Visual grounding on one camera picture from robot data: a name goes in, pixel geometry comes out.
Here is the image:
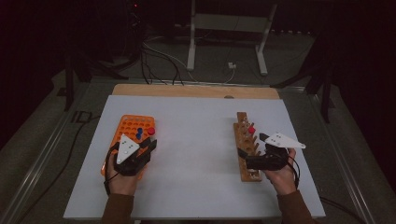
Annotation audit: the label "orange plastic tube rack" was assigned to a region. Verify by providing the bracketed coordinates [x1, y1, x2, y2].
[100, 114, 157, 180]

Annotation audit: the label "aluminium table frame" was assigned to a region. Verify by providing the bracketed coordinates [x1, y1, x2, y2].
[0, 77, 378, 224]

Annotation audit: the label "wooden tube rack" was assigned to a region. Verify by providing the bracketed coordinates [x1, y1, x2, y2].
[233, 111, 263, 183]

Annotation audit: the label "right hand-held gripper cable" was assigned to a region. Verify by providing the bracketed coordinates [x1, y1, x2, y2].
[288, 154, 367, 224]

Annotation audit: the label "black floor cables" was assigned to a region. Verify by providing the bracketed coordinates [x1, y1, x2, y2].
[139, 42, 185, 86]

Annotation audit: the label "white table mat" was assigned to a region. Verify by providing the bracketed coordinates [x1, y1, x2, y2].
[63, 94, 327, 220]

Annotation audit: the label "person's right hand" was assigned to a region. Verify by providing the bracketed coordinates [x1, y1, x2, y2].
[262, 147, 299, 197]

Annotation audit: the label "black tripod stand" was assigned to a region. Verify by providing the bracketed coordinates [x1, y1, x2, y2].
[63, 52, 129, 112]
[270, 31, 336, 124]

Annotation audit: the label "white metal stand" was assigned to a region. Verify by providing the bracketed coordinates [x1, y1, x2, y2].
[186, 0, 278, 77]

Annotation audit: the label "person's left hand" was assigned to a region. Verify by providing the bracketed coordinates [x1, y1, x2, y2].
[106, 153, 148, 197]

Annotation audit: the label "white floor cable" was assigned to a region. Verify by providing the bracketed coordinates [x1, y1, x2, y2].
[143, 43, 236, 84]

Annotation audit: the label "left hand-held gripper cable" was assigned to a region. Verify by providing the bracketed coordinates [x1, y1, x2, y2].
[104, 142, 121, 196]

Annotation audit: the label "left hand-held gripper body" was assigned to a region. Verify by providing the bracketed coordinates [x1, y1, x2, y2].
[113, 133, 151, 177]

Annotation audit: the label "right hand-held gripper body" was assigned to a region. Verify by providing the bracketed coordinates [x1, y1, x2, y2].
[245, 132, 307, 172]

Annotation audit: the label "hand-held gripper cable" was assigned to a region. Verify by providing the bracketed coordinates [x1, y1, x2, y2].
[288, 154, 367, 224]
[104, 142, 121, 196]

